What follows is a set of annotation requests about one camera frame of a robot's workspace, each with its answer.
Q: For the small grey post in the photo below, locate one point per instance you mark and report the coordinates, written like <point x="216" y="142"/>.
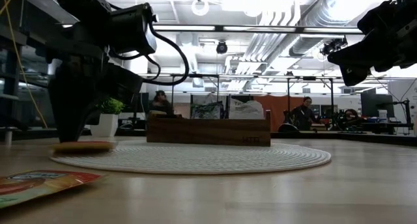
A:
<point x="8" y="136"/>

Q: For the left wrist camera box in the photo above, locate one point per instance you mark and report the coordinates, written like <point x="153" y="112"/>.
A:
<point x="133" y="28"/>

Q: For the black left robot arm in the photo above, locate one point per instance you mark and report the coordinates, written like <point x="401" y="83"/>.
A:
<point x="84" y="6"/>

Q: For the silver white tea sachet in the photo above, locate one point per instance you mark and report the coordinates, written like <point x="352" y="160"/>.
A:
<point x="255" y="111"/>

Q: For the wooden three-compartment box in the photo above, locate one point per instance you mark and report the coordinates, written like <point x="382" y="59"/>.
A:
<point x="202" y="133"/>

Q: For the round ceiling lamp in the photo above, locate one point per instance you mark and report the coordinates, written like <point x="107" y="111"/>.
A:
<point x="200" y="8"/>

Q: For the person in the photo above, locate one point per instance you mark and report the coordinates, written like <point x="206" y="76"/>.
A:
<point x="161" y="102"/>
<point x="350" y="114"/>
<point x="304" y="115"/>

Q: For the black overhead camera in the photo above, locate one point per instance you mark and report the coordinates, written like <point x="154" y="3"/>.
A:
<point x="221" y="48"/>

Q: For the orange yellow fruit tea sachet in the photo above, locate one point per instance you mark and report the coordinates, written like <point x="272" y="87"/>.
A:
<point x="83" y="147"/>
<point x="39" y="185"/>

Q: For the black aluminium rig frame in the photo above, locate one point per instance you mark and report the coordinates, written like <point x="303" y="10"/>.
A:
<point x="358" y="137"/>

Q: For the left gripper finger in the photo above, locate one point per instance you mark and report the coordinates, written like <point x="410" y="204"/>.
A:
<point x="70" y="103"/>
<point x="95" y="110"/>

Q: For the small green potted plant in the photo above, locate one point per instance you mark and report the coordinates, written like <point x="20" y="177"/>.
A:
<point x="112" y="106"/>

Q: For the dark blue tea sachet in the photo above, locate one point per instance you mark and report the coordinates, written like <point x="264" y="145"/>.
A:
<point x="207" y="111"/>

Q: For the black ceiling camera cluster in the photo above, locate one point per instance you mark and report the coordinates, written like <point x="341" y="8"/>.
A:
<point x="332" y="46"/>

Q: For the orange room partition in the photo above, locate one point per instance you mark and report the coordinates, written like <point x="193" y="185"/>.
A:
<point x="277" y="103"/>

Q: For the black background rig frame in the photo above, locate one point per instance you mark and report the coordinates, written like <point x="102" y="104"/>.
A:
<point x="195" y="75"/>

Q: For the overhead LED light bar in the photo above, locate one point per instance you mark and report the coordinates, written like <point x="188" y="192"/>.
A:
<point x="185" y="27"/>

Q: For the black background monitor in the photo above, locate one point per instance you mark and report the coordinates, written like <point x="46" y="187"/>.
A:
<point x="143" y="102"/>
<point x="374" y="105"/>

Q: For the white round woven placemat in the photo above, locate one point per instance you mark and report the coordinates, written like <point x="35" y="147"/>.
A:
<point x="195" y="159"/>

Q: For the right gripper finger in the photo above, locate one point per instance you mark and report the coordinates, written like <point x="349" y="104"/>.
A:
<point x="356" y="48"/>
<point x="355" y="59"/>

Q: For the white cup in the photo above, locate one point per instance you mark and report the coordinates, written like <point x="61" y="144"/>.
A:
<point x="382" y="116"/>

